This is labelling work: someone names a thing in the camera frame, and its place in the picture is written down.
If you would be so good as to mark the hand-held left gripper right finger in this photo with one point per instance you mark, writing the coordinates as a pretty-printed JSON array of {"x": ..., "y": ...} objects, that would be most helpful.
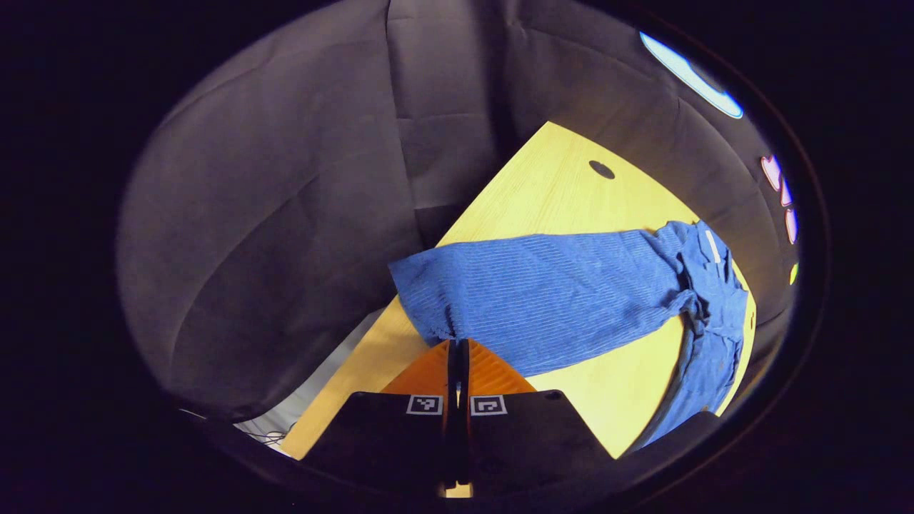
[{"x": 528, "y": 442}]

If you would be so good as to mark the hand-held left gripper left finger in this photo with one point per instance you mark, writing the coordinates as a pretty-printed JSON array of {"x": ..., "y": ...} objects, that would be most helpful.
[{"x": 385, "y": 442}]

